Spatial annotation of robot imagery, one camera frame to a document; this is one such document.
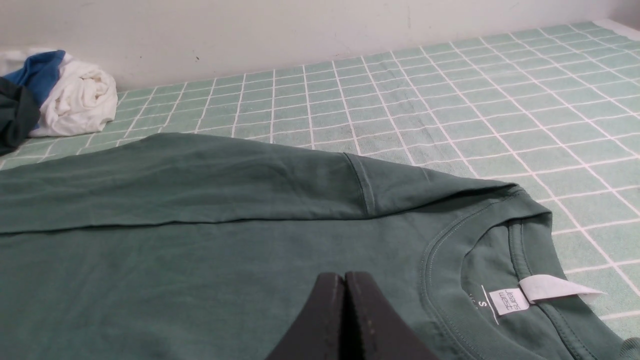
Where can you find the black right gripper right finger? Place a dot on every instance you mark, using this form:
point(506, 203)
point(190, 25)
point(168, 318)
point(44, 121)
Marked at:
point(372, 329)

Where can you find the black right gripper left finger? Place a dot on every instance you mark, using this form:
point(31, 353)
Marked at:
point(316, 332)

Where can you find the green long-sleeved shirt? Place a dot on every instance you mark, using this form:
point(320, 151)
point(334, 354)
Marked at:
point(196, 247)

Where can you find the green checkered tablecloth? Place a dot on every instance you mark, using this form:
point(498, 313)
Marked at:
point(554, 109)

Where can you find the white crumpled garment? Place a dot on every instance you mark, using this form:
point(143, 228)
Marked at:
point(83, 100)

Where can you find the dark teal crumpled garment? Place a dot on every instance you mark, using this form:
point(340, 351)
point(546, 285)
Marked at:
point(19, 114)

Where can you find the blue crumpled garment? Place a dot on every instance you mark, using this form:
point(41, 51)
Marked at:
point(36, 70)

